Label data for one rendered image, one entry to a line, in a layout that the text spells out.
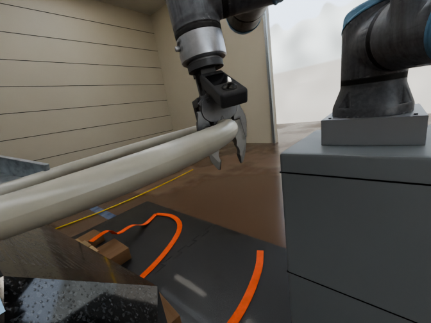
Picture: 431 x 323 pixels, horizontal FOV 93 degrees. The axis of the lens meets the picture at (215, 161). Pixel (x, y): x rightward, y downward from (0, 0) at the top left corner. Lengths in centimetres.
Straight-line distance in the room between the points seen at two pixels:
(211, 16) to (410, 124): 51
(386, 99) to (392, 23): 18
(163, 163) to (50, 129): 571
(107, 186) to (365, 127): 62
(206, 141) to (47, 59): 599
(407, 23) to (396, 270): 54
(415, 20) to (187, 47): 40
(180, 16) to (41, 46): 584
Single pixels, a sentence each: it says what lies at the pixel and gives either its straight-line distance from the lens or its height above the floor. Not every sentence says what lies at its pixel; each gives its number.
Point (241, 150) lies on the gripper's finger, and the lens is 43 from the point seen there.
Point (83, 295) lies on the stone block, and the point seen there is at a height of 70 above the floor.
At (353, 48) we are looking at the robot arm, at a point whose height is 110.
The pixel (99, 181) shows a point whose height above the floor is 97.
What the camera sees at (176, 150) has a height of 97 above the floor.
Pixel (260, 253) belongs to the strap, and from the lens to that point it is 155.
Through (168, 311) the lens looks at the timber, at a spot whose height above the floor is 14.
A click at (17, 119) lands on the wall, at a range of 581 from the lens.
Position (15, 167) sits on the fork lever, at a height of 94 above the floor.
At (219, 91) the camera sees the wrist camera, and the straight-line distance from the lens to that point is 33.
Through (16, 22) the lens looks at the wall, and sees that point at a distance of 628.
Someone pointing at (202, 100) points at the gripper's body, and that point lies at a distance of 41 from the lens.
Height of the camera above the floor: 100
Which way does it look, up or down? 14 degrees down
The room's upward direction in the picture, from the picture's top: 9 degrees counter-clockwise
